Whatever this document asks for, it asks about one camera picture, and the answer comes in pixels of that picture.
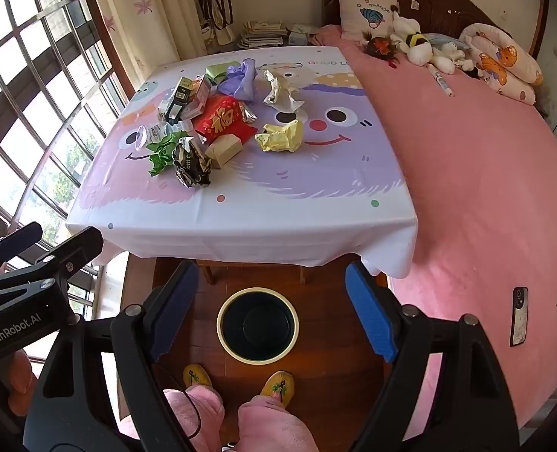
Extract dark plush toy with leaf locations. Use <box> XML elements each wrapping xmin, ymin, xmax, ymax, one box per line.
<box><xmin>363</xmin><ymin>35</ymin><xmax>399</xmax><ymax>62</ymax></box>

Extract pale green packet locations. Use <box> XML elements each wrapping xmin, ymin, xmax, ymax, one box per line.
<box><xmin>205</xmin><ymin>63</ymin><xmax>234</xmax><ymax>84</ymax></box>

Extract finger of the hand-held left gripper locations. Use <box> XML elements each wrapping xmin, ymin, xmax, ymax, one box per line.
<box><xmin>0</xmin><ymin>221</ymin><xmax>44</xmax><ymax>278</ymax></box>
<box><xmin>0</xmin><ymin>227</ymin><xmax>105</xmax><ymax>322</ymax></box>

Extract white bee plush toy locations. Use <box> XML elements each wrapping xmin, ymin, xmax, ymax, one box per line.
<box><xmin>391</xmin><ymin>12</ymin><xmax>455</xmax><ymax>73</ymax></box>

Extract person's left hand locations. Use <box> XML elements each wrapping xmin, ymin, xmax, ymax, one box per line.
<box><xmin>3</xmin><ymin>348</ymin><xmax>39</xmax><ymax>397</ymax></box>

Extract strawberry print carton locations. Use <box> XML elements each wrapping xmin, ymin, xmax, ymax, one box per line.
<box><xmin>186</xmin><ymin>78</ymin><xmax>213</xmax><ymax>118</ymax></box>

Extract stack of papers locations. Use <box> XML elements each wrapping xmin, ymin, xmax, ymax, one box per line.
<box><xmin>237</xmin><ymin>20</ymin><xmax>288</xmax><ymax>49</ymax></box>

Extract crumpled black silver wrapper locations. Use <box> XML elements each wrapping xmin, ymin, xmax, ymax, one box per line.
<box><xmin>172</xmin><ymin>136</ymin><xmax>213</xmax><ymax>188</ymax></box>

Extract window with metal grille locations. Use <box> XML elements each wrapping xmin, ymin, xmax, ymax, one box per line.
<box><xmin>0</xmin><ymin>0</ymin><xmax>138</xmax><ymax>316</ymax></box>

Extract purple plastic bag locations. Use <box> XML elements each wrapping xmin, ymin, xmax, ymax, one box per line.
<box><xmin>217</xmin><ymin>59</ymin><xmax>259</xmax><ymax>102</ymax></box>

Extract thin black cable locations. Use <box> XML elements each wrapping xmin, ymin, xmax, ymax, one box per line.
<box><xmin>158</xmin><ymin>362</ymin><xmax>203</xmax><ymax>438</ymax></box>

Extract cartoon monster printed tablecloth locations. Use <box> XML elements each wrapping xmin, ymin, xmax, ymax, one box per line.
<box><xmin>66</xmin><ymin>46</ymin><xmax>419</xmax><ymax>278</ymax></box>

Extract bear print rolled quilt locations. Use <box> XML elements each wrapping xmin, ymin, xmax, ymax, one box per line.
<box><xmin>458</xmin><ymin>23</ymin><xmax>544</xmax><ymax>105</ymax></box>

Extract pink fleece pants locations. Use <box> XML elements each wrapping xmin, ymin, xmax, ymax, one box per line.
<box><xmin>118</xmin><ymin>383</ymin><xmax>320</xmax><ymax>452</ymax></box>

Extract dark wooden headboard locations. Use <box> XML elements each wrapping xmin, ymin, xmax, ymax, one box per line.
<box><xmin>320</xmin><ymin>0</ymin><xmax>545</xmax><ymax>57</ymax></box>

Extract white and blue plush toy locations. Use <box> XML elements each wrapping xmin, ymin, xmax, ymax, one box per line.
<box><xmin>429</xmin><ymin>33</ymin><xmax>472</xmax><ymax>66</ymax></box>

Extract red and gold packet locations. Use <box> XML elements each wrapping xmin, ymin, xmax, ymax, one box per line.
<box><xmin>192</xmin><ymin>95</ymin><xmax>258</xmax><ymax>144</ymax></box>

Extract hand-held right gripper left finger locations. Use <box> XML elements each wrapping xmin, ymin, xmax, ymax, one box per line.
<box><xmin>23</xmin><ymin>260</ymin><xmax>223</xmax><ymax>452</ymax></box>

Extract crumpled yellow wrapper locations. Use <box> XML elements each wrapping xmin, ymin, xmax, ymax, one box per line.
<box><xmin>255</xmin><ymin>119</ymin><xmax>305</xmax><ymax>154</ymax></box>

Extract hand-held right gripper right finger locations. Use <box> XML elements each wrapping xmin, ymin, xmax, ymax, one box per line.
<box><xmin>345</xmin><ymin>260</ymin><xmax>519</xmax><ymax>452</ymax></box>

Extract yellow knitted slipper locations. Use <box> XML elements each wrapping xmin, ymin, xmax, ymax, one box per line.
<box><xmin>259</xmin><ymin>371</ymin><xmax>295</xmax><ymax>406</ymax></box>
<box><xmin>183</xmin><ymin>363</ymin><xmax>213</xmax><ymax>389</ymax></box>

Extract clear plastic wrapper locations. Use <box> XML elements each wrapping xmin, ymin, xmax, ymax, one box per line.
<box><xmin>134</xmin><ymin>121</ymin><xmax>187</xmax><ymax>151</ymax></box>

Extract crumpled bright green wrapper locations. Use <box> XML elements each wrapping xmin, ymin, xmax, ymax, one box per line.
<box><xmin>147</xmin><ymin>131</ymin><xmax>189</xmax><ymax>177</ymax></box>

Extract pink cartoon print pillow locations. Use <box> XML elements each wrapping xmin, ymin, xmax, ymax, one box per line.
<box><xmin>337</xmin><ymin>0</ymin><xmax>400</xmax><ymax>41</ymax></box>

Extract hanging bags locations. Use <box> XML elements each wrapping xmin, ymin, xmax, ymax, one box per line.
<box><xmin>198</xmin><ymin>0</ymin><xmax>234</xmax><ymax>48</ymax></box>

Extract cream and green chocolate box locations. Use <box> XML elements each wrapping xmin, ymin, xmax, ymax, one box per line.
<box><xmin>164</xmin><ymin>76</ymin><xmax>195</xmax><ymax>123</ymax></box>

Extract crumpled silver white wrapper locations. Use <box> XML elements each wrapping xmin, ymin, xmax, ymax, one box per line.
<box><xmin>262</xmin><ymin>70</ymin><xmax>307</xmax><ymax>114</ymax></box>

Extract round cream rimmed trash bin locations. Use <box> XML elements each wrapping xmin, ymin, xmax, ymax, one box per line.
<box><xmin>216</xmin><ymin>287</ymin><xmax>302</xmax><ymax>364</ymax></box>

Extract small beige box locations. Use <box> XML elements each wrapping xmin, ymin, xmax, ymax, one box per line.
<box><xmin>204</xmin><ymin>133</ymin><xmax>244</xmax><ymax>169</ymax></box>

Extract smartphone with pink case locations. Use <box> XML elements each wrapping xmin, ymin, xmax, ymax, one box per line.
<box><xmin>510</xmin><ymin>286</ymin><xmax>530</xmax><ymax>348</ymax></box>

